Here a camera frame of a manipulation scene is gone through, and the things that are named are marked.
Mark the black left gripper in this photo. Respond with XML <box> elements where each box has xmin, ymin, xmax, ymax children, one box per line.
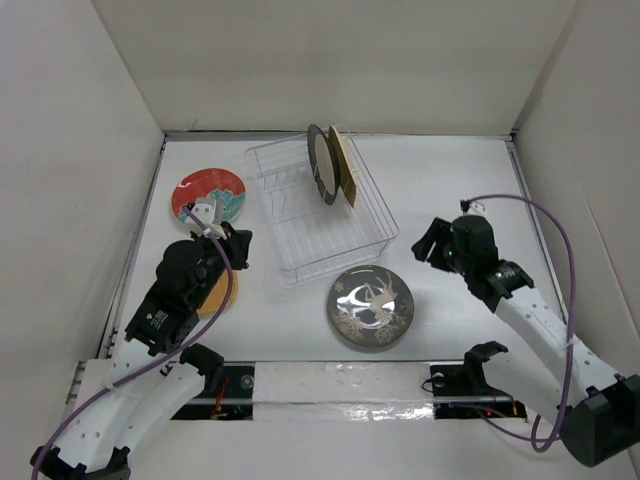
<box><xmin>190</xmin><ymin>220</ymin><xmax>253</xmax><ymax>307</ymax></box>

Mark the red and teal round plate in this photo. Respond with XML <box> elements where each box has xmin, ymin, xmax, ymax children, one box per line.
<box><xmin>170</xmin><ymin>168</ymin><xmax>246</xmax><ymax>223</ymax></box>

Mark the orange woven-pattern plate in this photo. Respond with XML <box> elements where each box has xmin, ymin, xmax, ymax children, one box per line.
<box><xmin>197</xmin><ymin>271</ymin><xmax>239</xmax><ymax>318</ymax></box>

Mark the grey plate with floral pattern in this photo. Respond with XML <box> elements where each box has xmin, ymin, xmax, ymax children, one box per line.
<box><xmin>326</xmin><ymin>265</ymin><xmax>415</xmax><ymax>350</ymax></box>

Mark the brown rimmed cream plate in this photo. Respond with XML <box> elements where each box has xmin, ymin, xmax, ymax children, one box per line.
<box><xmin>307</xmin><ymin>124</ymin><xmax>341</xmax><ymax>205</ymax></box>

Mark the yellow green leaf-shaped plate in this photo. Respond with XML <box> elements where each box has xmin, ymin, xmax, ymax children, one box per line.
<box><xmin>329</xmin><ymin>125</ymin><xmax>357</xmax><ymax>208</ymax></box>

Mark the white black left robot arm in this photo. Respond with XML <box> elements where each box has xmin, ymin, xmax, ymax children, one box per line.
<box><xmin>30</xmin><ymin>222</ymin><xmax>253</xmax><ymax>479</ymax></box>

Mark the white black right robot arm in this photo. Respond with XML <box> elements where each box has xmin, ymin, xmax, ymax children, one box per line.
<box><xmin>412</xmin><ymin>215</ymin><xmax>639</xmax><ymax>467</ymax></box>

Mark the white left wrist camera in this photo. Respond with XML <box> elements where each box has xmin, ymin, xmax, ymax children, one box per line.
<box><xmin>187</xmin><ymin>197</ymin><xmax>227</xmax><ymax>239</ymax></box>

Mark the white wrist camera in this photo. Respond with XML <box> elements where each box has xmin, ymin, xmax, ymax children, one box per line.
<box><xmin>460</xmin><ymin>199</ymin><xmax>486</xmax><ymax>217</ymax></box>
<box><xmin>187</xmin><ymin>197</ymin><xmax>227</xmax><ymax>239</ymax></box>

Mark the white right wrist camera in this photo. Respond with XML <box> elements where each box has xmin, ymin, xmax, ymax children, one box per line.
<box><xmin>460</xmin><ymin>199</ymin><xmax>486</xmax><ymax>217</ymax></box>

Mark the white wire dish rack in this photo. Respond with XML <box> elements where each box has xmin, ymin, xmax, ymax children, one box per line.
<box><xmin>245</xmin><ymin>124</ymin><xmax>399</xmax><ymax>285</ymax></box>

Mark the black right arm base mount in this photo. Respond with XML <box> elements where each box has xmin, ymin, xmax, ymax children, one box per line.
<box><xmin>421</xmin><ymin>362</ymin><xmax>528</xmax><ymax>420</ymax></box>

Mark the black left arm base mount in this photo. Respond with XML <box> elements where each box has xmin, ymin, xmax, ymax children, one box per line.
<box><xmin>172</xmin><ymin>363</ymin><xmax>255</xmax><ymax>421</ymax></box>

